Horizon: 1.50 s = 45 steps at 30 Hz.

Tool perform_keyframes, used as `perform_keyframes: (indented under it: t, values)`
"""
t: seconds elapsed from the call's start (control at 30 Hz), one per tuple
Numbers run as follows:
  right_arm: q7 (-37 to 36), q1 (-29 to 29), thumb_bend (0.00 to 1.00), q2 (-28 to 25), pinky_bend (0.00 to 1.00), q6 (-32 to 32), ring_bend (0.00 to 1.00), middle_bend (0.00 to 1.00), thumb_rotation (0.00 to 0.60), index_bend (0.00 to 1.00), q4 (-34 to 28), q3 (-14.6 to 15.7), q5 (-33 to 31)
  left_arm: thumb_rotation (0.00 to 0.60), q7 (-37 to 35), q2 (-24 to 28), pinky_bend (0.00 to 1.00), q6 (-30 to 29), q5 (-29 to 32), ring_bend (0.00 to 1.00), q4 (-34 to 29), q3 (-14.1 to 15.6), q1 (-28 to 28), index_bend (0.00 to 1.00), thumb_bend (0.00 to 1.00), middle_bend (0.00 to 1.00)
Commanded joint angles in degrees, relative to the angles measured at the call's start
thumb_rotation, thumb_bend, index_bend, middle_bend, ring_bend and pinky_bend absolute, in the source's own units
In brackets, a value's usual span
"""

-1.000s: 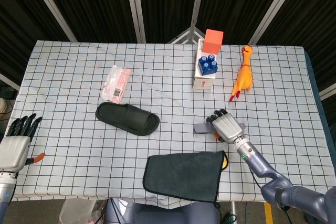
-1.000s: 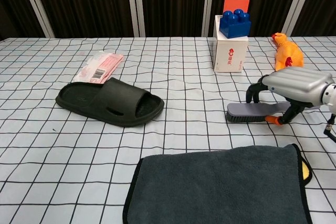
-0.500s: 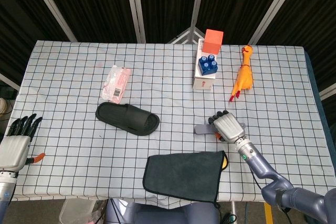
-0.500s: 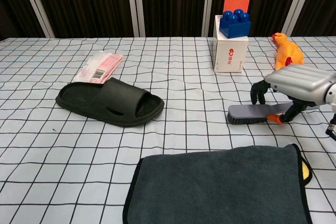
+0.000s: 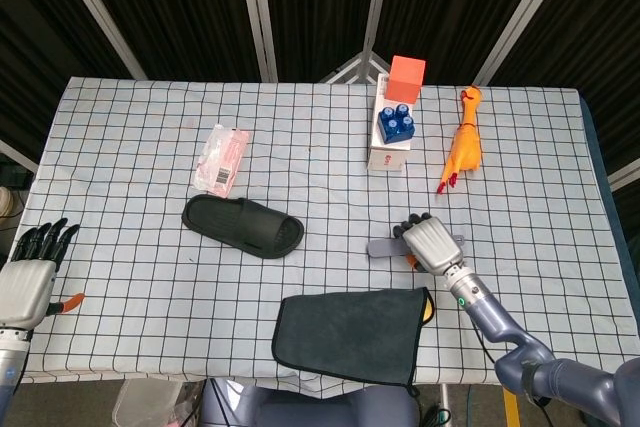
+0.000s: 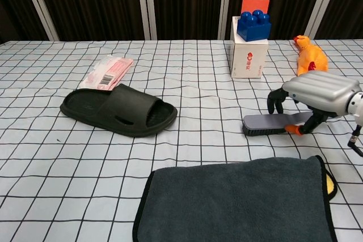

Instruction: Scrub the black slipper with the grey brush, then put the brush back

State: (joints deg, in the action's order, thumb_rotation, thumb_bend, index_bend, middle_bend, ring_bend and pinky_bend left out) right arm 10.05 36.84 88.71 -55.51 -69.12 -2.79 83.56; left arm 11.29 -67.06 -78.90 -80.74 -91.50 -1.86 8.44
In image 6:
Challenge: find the dark grey towel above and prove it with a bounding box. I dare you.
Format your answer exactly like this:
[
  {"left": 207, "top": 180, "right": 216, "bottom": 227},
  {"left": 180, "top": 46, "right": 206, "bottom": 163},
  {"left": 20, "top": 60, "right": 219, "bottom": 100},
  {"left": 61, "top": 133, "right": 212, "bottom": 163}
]
[{"left": 132, "top": 155, "right": 338, "bottom": 242}]

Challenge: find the black rubber slipper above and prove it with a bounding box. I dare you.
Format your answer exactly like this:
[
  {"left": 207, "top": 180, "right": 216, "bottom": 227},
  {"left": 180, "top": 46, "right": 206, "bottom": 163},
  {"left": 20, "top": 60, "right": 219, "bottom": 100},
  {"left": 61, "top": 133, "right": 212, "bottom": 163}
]
[{"left": 60, "top": 83, "right": 178, "bottom": 138}]

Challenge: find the orange rectangular block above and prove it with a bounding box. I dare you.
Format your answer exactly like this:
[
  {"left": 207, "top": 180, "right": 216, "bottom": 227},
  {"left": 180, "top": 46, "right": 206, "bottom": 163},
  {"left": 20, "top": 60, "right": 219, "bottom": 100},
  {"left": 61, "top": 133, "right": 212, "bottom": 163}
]
[{"left": 242, "top": 0, "right": 270, "bottom": 16}]

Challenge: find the blue toy brick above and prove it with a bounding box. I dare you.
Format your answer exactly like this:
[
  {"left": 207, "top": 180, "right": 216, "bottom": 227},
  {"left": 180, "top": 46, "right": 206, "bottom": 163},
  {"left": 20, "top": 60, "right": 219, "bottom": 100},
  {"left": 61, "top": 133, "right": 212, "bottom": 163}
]
[{"left": 237, "top": 9, "right": 272, "bottom": 42}]

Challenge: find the grey scrub brush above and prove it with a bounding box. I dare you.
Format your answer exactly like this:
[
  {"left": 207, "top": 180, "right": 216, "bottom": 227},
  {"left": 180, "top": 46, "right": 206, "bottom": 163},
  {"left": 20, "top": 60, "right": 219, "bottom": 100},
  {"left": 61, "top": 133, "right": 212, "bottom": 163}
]
[{"left": 243, "top": 111, "right": 313, "bottom": 137}]

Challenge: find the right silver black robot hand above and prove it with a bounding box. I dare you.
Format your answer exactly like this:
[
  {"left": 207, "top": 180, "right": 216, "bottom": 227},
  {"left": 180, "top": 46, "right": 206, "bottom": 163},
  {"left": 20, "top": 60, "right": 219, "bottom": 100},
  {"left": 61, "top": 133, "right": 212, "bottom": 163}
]
[{"left": 266, "top": 71, "right": 363, "bottom": 137}]

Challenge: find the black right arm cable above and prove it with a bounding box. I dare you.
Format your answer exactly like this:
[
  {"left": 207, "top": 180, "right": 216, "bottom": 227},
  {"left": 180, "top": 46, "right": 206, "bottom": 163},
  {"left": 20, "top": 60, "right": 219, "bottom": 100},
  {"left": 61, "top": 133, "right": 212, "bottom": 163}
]
[{"left": 347, "top": 124, "right": 363, "bottom": 158}]

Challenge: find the pink plastic packet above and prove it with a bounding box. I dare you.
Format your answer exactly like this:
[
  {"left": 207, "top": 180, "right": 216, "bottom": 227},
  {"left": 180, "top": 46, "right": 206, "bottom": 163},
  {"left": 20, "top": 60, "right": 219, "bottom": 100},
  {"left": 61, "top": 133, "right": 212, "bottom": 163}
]
[{"left": 78, "top": 54, "right": 134, "bottom": 91}]

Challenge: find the white cardboard box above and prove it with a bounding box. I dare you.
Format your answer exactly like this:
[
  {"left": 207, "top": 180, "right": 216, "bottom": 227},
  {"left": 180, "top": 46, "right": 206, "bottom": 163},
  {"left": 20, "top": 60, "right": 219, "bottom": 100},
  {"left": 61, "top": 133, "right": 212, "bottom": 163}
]
[{"left": 229, "top": 16, "right": 269, "bottom": 79}]

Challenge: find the yellow rubber chicken toy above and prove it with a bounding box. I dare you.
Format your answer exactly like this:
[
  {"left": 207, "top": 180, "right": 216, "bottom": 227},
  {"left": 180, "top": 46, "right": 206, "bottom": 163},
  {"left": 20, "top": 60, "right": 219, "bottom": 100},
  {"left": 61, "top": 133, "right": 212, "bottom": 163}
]
[{"left": 293, "top": 35, "right": 329, "bottom": 77}]

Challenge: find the checked light blue tablecloth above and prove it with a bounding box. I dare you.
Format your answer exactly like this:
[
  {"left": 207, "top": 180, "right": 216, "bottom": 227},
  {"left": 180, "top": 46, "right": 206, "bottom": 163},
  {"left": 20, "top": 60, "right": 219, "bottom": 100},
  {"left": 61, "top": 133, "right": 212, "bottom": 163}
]
[{"left": 0, "top": 39, "right": 363, "bottom": 242}]

